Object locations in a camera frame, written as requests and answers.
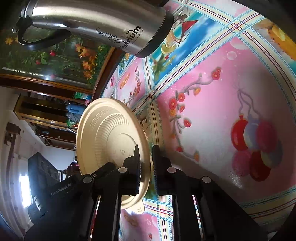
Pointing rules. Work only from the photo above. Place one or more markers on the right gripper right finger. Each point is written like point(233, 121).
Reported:
point(202, 210)

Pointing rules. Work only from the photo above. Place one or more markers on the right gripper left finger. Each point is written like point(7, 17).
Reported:
point(107, 186)

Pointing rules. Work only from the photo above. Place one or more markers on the beige plastic bowl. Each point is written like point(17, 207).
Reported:
point(109, 131)

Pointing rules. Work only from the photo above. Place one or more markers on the blue plastic jug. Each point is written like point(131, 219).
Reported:
point(76, 108)

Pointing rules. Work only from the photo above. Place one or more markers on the colourful printed tablecloth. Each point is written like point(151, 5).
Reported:
point(218, 97)

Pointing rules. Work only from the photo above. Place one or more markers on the fish tank with plants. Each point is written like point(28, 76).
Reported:
point(75, 61)

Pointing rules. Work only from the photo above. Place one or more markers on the stainless steel thermos jug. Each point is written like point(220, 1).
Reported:
point(135, 27)

